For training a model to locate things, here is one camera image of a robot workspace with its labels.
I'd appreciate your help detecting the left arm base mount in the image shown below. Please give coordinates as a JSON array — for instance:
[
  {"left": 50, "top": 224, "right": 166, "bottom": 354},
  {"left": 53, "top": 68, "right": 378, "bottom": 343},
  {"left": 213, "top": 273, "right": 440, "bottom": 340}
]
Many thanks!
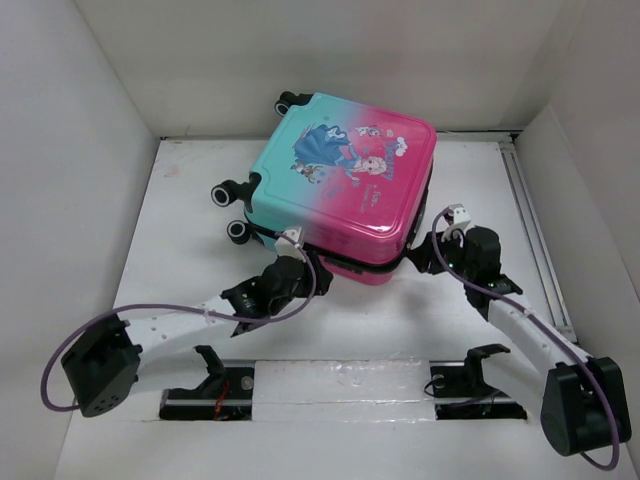
[{"left": 159, "top": 345, "right": 256, "bottom": 422}]

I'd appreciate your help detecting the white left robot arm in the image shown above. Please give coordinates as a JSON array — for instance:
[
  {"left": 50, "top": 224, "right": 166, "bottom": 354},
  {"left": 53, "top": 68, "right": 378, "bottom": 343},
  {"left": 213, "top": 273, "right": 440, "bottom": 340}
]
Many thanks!
[{"left": 61, "top": 254, "right": 333, "bottom": 418}]

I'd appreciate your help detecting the pink teal suitcase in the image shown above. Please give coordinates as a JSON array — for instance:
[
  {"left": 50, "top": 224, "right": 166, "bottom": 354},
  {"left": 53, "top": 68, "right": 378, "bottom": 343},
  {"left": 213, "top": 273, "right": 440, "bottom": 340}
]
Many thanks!
[{"left": 211, "top": 91, "right": 437, "bottom": 286}]

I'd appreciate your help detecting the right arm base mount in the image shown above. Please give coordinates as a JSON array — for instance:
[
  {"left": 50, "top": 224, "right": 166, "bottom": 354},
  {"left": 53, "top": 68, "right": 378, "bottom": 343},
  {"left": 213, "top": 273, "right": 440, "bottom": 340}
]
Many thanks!
[{"left": 423, "top": 344, "right": 528, "bottom": 421}]

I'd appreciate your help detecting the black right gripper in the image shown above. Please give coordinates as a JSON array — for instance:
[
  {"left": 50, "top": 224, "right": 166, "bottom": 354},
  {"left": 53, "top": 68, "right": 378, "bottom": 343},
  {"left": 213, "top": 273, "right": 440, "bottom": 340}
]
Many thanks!
[{"left": 404, "top": 226, "right": 475, "bottom": 282}]

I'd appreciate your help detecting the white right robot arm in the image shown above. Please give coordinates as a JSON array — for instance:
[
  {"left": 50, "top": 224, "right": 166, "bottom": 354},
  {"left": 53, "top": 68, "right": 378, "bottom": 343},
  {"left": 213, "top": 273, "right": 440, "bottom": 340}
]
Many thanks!
[{"left": 407, "top": 227, "right": 632, "bottom": 457}]

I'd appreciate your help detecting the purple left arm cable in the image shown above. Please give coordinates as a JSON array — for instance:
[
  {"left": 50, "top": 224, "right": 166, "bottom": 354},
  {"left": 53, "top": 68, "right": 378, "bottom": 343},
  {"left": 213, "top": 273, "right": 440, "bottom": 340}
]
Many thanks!
[{"left": 39, "top": 239, "right": 317, "bottom": 414}]

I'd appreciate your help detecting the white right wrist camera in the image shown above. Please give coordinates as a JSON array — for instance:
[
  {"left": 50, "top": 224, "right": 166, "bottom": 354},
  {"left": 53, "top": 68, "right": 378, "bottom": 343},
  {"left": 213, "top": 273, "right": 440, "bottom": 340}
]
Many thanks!
[{"left": 442, "top": 204, "right": 471, "bottom": 241}]

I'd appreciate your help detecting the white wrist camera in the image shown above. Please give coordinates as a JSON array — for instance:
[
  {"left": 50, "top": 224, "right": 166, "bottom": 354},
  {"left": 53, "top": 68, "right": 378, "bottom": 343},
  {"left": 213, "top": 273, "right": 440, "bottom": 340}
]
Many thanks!
[
  {"left": 274, "top": 226, "right": 305, "bottom": 262},
  {"left": 442, "top": 204, "right": 471, "bottom": 241}
]

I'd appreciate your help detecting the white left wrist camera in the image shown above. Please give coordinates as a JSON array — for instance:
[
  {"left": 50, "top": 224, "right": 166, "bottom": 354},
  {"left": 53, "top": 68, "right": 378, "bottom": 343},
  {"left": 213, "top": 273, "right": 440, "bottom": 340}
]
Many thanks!
[{"left": 274, "top": 226, "right": 305, "bottom": 262}]

